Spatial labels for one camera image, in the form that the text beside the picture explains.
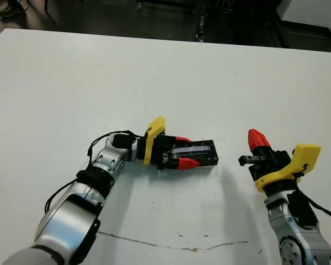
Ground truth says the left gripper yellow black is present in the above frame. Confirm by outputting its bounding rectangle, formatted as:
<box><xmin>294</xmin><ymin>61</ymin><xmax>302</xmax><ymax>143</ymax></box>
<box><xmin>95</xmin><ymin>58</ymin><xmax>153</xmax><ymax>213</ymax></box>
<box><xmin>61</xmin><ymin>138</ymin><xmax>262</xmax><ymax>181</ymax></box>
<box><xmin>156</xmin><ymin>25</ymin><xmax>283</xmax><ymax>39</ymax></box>
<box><xmin>143</xmin><ymin>116</ymin><xmax>201</xmax><ymax>171</ymax></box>

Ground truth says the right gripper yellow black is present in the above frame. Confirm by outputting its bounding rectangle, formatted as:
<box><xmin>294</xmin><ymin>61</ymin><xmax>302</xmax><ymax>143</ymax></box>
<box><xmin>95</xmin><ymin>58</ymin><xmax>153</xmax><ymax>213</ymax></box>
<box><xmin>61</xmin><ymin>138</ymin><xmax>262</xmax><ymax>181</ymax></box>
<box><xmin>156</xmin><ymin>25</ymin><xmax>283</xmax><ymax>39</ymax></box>
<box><xmin>238</xmin><ymin>128</ymin><xmax>322</xmax><ymax>192</ymax></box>

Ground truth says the black glossy box lid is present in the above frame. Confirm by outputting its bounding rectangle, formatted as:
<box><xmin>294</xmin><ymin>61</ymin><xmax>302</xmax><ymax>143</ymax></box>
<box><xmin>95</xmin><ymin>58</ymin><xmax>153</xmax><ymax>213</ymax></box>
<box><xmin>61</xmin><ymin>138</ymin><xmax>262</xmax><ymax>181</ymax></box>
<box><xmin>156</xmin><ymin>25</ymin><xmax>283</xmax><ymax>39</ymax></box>
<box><xmin>168</xmin><ymin>139</ymin><xmax>220</xmax><ymax>168</ymax></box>

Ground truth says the white cabinet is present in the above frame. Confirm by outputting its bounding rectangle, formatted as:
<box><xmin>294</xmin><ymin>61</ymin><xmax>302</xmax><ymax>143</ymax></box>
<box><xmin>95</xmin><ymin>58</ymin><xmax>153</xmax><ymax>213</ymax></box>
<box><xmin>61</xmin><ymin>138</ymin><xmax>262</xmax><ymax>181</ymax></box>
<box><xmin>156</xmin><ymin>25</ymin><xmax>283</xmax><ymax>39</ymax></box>
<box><xmin>275</xmin><ymin>0</ymin><xmax>331</xmax><ymax>33</ymax></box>

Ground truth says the person's brown shoe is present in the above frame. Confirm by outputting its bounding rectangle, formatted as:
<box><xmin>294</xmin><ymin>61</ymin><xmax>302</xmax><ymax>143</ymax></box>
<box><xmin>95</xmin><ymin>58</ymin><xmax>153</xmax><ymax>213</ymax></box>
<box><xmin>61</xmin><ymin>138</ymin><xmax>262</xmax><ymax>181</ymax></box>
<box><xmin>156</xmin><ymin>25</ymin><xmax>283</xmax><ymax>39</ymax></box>
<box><xmin>0</xmin><ymin>5</ymin><xmax>25</xmax><ymax>18</ymax></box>

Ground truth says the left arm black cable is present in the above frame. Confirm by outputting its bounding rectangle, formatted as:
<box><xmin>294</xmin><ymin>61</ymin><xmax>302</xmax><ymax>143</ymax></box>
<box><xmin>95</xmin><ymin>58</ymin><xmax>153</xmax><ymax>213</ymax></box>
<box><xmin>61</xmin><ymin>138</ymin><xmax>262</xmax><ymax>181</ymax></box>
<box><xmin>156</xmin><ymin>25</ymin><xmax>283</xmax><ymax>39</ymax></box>
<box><xmin>44</xmin><ymin>129</ymin><xmax>144</xmax><ymax>215</ymax></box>

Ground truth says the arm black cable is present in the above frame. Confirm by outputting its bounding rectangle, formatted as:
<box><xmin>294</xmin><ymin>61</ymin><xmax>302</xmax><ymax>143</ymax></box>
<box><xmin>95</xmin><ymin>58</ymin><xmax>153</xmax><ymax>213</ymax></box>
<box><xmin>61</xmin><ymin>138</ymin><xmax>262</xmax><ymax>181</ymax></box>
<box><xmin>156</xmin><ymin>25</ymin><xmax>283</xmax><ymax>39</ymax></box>
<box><xmin>292</xmin><ymin>171</ymin><xmax>331</xmax><ymax>219</ymax></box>
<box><xmin>44</xmin><ymin>129</ymin><xmax>144</xmax><ymax>215</ymax></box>

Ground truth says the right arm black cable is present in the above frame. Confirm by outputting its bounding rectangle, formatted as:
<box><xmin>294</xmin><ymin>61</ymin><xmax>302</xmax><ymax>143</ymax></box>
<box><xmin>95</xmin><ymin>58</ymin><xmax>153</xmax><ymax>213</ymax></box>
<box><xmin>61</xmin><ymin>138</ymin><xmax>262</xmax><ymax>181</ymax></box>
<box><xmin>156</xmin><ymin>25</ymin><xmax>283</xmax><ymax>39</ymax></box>
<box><xmin>292</xmin><ymin>171</ymin><xmax>331</xmax><ymax>219</ymax></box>

